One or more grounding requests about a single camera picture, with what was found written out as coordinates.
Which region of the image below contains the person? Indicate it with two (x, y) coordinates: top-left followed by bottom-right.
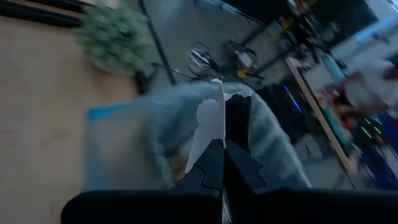
(337, 58), (398, 121)

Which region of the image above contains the white power strip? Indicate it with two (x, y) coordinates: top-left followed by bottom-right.
(188, 46), (215, 74)

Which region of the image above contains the black computer tower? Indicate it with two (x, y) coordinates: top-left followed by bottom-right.
(261, 83), (312, 144)

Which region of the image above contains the green plant in white pot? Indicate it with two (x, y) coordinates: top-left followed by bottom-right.
(73, 3), (154, 77)

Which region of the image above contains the wooden side table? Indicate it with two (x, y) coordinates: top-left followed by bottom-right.
(284, 55), (358, 175)

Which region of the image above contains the black aluminium table frame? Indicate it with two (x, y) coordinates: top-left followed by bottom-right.
(0, 0), (85, 29)

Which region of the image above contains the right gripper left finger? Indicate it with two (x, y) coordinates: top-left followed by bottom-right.
(170, 138), (225, 200)

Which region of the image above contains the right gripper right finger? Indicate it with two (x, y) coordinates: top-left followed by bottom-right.
(223, 93), (267, 200)

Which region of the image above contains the translucent grey trash bag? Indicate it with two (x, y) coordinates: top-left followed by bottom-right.
(85, 80), (312, 191)

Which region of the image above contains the white tissue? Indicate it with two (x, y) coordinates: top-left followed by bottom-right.
(185, 78), (253, 174)

